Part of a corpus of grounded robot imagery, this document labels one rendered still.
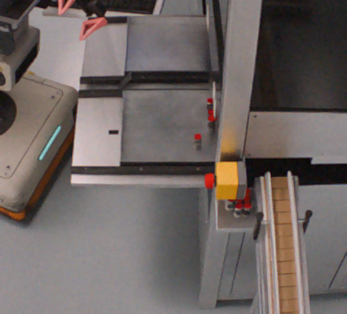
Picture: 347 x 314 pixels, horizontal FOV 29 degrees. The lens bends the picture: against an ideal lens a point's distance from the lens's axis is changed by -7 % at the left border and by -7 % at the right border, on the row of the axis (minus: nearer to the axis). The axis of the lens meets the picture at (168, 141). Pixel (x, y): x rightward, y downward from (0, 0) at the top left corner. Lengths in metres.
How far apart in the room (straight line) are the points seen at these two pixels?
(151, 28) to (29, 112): 0.81
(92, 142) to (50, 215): 0.96
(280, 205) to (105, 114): 0.60
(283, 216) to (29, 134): 1.34
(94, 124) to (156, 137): 0.19
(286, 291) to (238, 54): 0.61
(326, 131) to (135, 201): 1.35
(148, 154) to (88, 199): 1.01
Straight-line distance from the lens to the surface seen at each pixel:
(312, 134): 1.79
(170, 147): 2.02
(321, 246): 2.34
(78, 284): 2.78
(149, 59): 2.24
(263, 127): 1.74
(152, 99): 2.13
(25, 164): 2.78
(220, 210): 1.91
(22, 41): 2.49
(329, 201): 2.09
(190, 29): 2.35
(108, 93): 2.13
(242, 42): 1.51
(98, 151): 2.02
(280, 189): 1.90
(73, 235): 2.89
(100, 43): 2.31
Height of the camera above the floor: 2.49
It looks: 53 degrees down
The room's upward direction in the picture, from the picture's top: 1 degrees clockwise
